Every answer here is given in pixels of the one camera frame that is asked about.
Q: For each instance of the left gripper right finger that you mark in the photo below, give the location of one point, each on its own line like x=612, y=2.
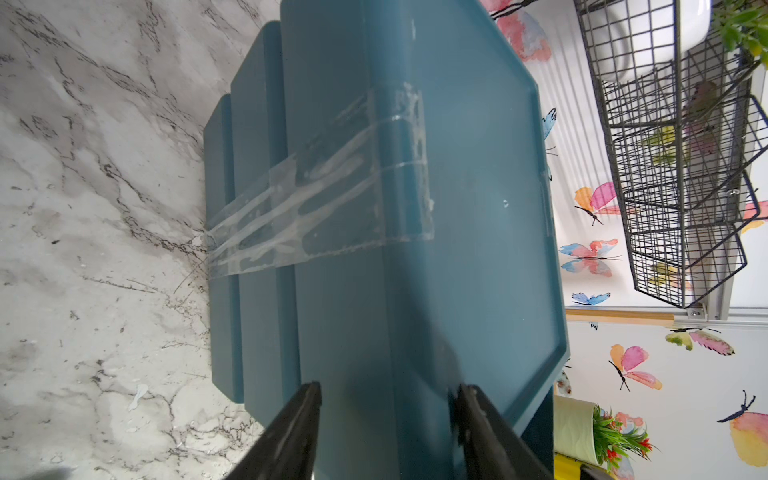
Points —
x=492, y=450

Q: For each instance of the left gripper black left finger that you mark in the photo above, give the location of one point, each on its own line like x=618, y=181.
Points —
x=287, y=447

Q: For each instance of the teal drawer cabinet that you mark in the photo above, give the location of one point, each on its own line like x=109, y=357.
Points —
x=382, y=249

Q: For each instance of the yellow canister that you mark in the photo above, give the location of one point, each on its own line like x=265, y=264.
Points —
x=566, y=468

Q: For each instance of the green pot red flowers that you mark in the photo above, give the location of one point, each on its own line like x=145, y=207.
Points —
x=584, y=431

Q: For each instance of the wooden zigzag shelf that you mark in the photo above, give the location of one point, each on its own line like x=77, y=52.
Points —
x=598, y=316

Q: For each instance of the clear adhesive tape strip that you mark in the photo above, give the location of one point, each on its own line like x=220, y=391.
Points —
x=362, y=182

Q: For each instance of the white pot with flowers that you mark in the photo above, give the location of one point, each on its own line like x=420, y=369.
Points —
x=626, y=40

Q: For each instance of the black wire wall basket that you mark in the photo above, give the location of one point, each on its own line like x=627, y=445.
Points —
x=680, y=142

